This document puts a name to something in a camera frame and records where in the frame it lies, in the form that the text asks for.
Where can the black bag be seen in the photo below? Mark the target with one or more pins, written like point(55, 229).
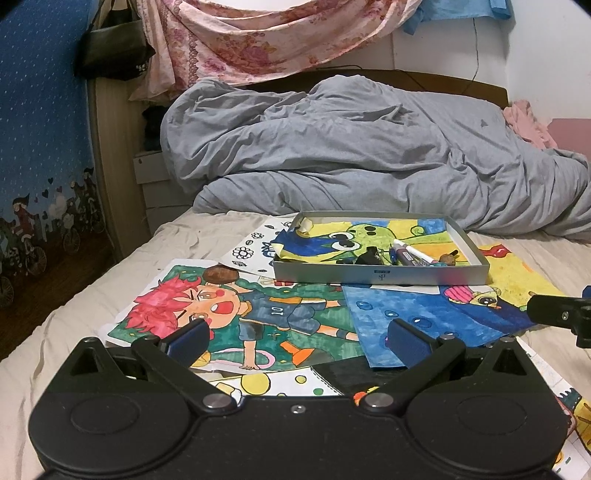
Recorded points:
point(115, 50)

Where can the green frog drawing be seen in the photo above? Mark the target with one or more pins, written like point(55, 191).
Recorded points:
point(332, 240)

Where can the beige curved wooden board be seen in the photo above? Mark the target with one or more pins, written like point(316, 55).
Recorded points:
point(120, 184)

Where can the cream masking tape piece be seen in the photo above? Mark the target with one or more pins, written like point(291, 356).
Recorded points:
point(304, 225)

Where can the blue printed curtain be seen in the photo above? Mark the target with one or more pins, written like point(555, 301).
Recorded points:
point(41, 138)

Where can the pink floral cloth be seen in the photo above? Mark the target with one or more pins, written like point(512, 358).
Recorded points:
point(258, 41)

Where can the red-haired boy drawing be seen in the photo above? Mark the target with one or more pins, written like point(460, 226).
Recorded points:
point(258, 318)

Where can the white pink-tipped marker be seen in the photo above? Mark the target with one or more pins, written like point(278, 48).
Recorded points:
point(415, 251)

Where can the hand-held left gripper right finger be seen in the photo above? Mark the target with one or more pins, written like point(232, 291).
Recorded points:
point(407, 339)

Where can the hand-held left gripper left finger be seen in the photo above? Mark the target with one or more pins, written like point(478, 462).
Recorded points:
point(187, 340)

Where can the light blue cloth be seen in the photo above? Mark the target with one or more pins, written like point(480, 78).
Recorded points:
point(452, 14)

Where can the black-and-white flower colouring sheet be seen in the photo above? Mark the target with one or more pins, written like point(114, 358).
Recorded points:
point(249, 249)

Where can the white nightstand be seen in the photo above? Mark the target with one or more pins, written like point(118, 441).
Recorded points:
point(157, 184)

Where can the brown walnut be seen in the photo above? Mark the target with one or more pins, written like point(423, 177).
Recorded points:
point(447, 260)

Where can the dark wooden headboard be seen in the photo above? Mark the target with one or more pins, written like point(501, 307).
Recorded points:
point(443, 81)

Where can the pink crumpled cloth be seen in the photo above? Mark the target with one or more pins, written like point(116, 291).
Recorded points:
point(528, 122)

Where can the black cube sharpener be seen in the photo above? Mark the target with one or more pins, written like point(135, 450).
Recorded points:
point(368, 256)

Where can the blue pen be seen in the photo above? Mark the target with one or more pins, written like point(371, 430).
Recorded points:
point(392, 254)

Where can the blue and yellow drawing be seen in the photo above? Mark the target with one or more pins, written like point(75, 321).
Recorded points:
point(461, 314)

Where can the purple marker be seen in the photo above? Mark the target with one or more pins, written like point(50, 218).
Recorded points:
point(407, 256)

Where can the grey duvet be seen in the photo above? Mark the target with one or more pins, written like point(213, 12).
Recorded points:
point(369, 157)

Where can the grey metal tin box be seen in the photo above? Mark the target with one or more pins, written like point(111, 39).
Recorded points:
point(369, 274)

